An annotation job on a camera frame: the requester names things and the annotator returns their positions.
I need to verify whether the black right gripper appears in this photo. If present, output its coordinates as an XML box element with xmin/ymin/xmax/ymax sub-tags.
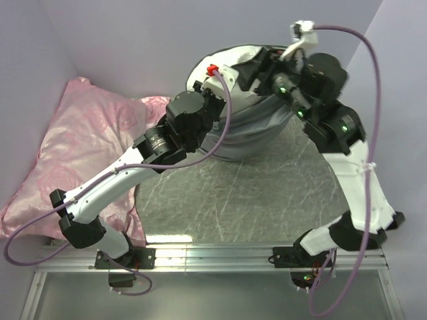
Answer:
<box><xmin>230</xmin><ymin>44</ymin><xmax>315</xmax><ymax>122</ymax></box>

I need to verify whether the white pillow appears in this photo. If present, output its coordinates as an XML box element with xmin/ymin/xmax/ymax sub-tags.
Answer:
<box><xmin>185</xmin><ymin>45</ymin><xmax>266</xmax><ymax>115</ymax></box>

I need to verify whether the grey pillowcase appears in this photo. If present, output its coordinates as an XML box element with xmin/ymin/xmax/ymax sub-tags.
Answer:
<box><xmin>185</xmin><ymin>43</ymin><xmax>301</xmax><ymax>164</ymax></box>

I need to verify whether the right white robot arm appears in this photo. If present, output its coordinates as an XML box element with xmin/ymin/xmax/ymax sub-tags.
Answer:
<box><xmin>233</xmin><ymin>46</ymin><xmax>405</xmax><ymax>267</ymax></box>

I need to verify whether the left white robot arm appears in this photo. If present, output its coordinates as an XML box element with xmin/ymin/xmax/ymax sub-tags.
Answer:
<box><xmin>50</xmin><ymin>75</ymin><xmax>235</xmax><ymax>268</ymax></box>

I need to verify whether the pink floral pillow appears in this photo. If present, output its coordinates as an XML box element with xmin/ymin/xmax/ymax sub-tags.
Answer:
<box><xmin>1</xmin><ymin>77</ymin><xmax>169</xmax><ymax>238</ymax></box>

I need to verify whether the right controller board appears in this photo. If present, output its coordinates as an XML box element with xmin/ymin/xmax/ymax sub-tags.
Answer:
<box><xmin>290</xmin><ymin>269</ymin><xmax>320</xmax><ymax>292</ymax></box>

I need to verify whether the left black controller box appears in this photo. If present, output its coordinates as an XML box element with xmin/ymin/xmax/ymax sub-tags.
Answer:
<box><xmin>107</xmin><ymin>273</ymin><xmax>137</xmax><ymax>289</ymax></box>

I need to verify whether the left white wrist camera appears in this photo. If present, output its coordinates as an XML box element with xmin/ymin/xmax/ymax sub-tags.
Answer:
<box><xmin>201</xmin><ymin>65</ymin><xmax>239</xmax><ymax>96</ymax></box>

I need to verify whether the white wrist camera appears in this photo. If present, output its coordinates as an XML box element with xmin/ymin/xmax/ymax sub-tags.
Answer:
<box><xmin>201</xmin><ymin>65</ymin><xmax>239</xmax><ymax>96</ymax></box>
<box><xmin>279</xmin><ymin>20</ymin><xmax>318</xmax><ymax>61</ymax></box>

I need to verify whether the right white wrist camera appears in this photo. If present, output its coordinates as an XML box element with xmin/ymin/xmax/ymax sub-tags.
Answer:
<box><xmin>279</xmin><ymin>20</ymin><xmax>318</xmax><ymax>61</ymax></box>

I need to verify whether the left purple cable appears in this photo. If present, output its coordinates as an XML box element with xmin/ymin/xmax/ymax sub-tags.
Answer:
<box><xmin>3</xmin><ymin>71</ymin><xmax>233</xmax><ymax>297</ymax></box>

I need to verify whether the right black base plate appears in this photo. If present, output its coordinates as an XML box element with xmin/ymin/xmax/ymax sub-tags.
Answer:
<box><xmin>268</xmin><ymin>246</ymin><xmax>334</xmax><ymax>269</ymax></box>

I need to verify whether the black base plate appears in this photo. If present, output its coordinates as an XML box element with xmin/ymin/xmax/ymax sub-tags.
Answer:
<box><xmin>268</xmin><ymin>246</ymin><xmax>334</xmax><ymax>269</ymax></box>
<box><xmin>94</xmin><ymin>247</ymin><xmax>156</xmax><ymax>269</ymax></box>

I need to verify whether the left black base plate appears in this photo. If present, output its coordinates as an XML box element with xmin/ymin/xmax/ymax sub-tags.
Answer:
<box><xmin>94</xmin><ymin>247</ymin><xmax>156</xmax><ymax>269</ymax></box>

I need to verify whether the aluminium mounting rail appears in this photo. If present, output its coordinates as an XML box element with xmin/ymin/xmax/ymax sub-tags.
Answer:
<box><xmin>35</xmin><ymin>241</ymin><xmax>390</xmax><ymax>275</ymax></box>

